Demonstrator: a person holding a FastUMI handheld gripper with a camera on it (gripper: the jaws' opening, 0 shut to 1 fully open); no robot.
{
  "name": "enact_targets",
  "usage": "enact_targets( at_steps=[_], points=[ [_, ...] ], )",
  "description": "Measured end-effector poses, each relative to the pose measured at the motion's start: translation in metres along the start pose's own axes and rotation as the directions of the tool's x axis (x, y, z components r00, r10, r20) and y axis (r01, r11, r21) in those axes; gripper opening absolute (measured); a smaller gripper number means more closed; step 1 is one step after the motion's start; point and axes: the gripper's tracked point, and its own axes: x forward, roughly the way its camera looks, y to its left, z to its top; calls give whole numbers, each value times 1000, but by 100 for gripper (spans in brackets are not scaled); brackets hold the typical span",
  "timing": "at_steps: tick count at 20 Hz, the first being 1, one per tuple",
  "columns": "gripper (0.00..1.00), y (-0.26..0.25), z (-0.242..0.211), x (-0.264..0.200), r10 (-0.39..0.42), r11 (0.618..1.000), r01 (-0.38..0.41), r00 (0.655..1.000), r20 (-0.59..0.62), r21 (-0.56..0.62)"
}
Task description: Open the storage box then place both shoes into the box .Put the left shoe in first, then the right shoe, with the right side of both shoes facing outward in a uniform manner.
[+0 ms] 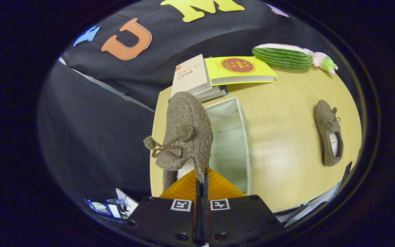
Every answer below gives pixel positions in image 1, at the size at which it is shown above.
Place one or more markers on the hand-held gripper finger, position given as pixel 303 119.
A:
pixel 205 219
pixel 199 219

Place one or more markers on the white fabric storage box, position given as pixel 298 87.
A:
pixel 230 144

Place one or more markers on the brown fuzzy shoe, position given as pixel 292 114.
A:
pixel 324 116
pixel 187 120

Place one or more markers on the blue printed packet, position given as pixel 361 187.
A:
pixel 99 207

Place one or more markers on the dark grey book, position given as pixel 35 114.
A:
pixel 214 93

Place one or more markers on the black backdrop cloth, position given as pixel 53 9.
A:
pixel 98 137

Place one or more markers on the beige book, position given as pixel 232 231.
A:
pixel 189 77

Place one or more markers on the yellow book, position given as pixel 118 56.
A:
pixel 262 70

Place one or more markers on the watermelon slice plush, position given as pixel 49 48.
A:
pixel 283 58

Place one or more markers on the pink and green plush toy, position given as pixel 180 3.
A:
pixel 327 63

